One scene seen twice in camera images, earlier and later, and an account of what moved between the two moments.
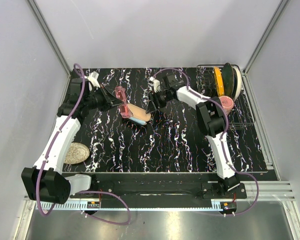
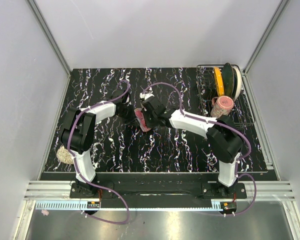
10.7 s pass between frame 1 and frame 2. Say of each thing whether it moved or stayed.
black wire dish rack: stayed
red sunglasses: moved
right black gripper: moved
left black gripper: moved
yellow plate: stayed
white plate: stayed
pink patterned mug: stayed
